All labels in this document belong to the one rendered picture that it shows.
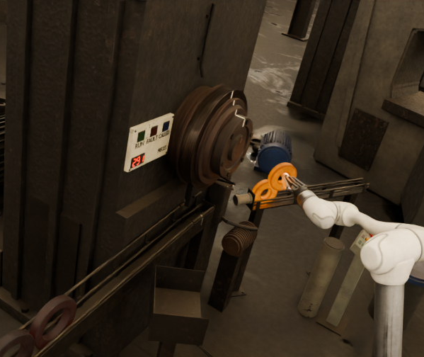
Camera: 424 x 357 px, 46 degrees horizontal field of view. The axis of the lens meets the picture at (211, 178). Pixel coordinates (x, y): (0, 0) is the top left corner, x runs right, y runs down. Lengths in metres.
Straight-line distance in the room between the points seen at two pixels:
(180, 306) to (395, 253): 0.84
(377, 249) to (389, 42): 3.05
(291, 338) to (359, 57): 2.69
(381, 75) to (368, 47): 0.28
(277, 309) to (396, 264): 1.40
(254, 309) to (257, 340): 0.24
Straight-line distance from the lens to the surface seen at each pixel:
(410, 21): 4.57
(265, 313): 3.05
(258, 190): 2.68
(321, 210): 2.31
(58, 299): 1.77
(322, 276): 2.95
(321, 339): 3.05
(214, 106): 2.01
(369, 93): 4.73
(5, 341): 1.68
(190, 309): 2.04
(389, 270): 1.83
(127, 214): 2.00
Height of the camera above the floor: 1.99
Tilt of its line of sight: 28 degrees down
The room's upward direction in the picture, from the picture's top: 14 degrees clockwise
